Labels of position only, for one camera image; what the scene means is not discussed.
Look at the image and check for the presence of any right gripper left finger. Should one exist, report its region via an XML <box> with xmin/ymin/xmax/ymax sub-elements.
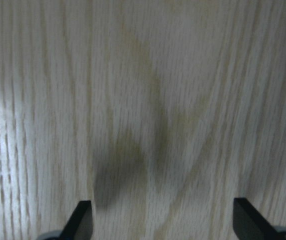
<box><xmin>59</xmin><ymin>200</ymin><xmax>93</xmax><ymax>240</ymax></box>

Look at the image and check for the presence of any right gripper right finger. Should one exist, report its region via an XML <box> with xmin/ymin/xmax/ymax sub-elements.
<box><xmin>233</xmin><ymin>197</ymin><xmax>283</xmax><ymax>240</ymax></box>

